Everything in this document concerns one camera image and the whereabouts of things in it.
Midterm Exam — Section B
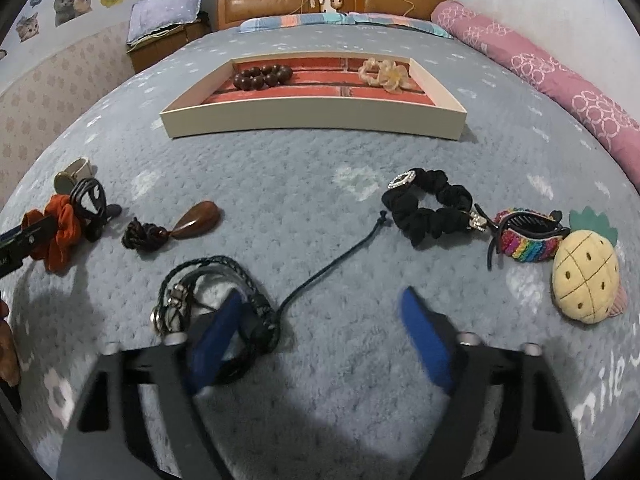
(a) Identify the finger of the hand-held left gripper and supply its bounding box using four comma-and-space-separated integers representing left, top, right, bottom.
0, 215, 57, 278

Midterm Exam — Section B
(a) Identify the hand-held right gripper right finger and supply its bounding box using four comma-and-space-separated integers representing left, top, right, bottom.
400, 286, 586, 480

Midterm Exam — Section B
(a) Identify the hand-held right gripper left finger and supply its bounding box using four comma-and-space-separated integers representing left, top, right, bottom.
57, 287, 246, 480

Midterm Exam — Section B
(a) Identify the orange scrunchie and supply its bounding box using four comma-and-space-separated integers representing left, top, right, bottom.
21, 194, 83, 273

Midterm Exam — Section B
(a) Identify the black braided bracelet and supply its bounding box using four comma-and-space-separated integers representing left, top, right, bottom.
151, 255, 278, 386

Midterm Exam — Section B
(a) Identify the black looped hair tie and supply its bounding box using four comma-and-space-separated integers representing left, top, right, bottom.
70, 178, 123, 242

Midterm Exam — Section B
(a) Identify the beige wrist watch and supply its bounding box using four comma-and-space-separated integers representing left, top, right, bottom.
54, 157, 97, 195

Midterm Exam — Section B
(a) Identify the brown wooden pendant with cord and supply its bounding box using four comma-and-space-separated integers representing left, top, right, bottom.
122, 201, 222, 251

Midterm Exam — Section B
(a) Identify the black scrunchie with rhinestone ring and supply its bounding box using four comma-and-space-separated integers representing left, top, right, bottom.
382, 167, 488, 247

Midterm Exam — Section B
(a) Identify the dark thin cord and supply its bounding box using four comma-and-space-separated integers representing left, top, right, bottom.
277, 210, 390, 322

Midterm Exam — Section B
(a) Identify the pineapple plush toy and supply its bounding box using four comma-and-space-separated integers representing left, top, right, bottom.
551, 206, 629, 325

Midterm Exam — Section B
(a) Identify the cream tray with brick lining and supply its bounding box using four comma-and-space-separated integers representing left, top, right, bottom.
160, 56, 468, 140

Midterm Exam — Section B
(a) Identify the brown bead bracelet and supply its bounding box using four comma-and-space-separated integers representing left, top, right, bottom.
232, 65, 293, 92

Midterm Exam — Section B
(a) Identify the beige flower scrunchie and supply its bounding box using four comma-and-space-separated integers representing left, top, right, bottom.
359, 58, 412, 93

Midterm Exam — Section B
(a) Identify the person's left hand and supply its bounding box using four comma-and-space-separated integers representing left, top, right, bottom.
0, 299, 22, 387

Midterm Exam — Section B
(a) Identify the wooden nightstand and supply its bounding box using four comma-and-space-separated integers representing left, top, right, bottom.
125, 12, 211, 75

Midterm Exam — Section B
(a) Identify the pink rolled quilt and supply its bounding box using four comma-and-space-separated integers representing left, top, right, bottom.
431, 0, 640, 188

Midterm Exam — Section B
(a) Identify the tabby cat wall sticker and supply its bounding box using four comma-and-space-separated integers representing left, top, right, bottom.
15, 11, 41, 43

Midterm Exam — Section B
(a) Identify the grey cats wall sticker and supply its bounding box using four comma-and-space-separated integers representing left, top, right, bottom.
52, 0, 93, 28

